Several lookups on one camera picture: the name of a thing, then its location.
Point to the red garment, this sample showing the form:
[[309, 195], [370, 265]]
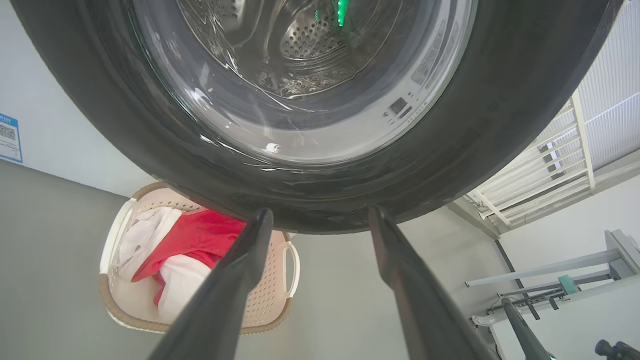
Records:
[[200, 235]]

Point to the white garment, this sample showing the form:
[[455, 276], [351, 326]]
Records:
[[180, 285]]

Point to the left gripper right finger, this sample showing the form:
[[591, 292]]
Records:
[[425, 310]]

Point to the dark round washing machine door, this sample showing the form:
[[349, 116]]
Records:
[[500, 125]]

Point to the white table panel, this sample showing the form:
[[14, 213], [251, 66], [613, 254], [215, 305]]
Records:
[[590, 325]]

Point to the cream perforated laundry basket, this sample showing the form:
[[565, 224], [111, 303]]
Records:
[[272, 295]]

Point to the white washing machine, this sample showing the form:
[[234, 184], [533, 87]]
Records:
[[60, 125]]

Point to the blue energy label sticker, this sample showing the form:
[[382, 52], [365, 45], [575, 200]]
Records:
[[10, 137]]

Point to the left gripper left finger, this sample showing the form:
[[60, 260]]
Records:
[[220, 300]]

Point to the white slatted railing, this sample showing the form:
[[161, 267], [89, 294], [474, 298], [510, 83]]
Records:
[[583, 140]]

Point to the small teal block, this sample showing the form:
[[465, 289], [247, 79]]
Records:
[[568, 285]]

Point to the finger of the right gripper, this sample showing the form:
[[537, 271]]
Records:
[[525, 335]]

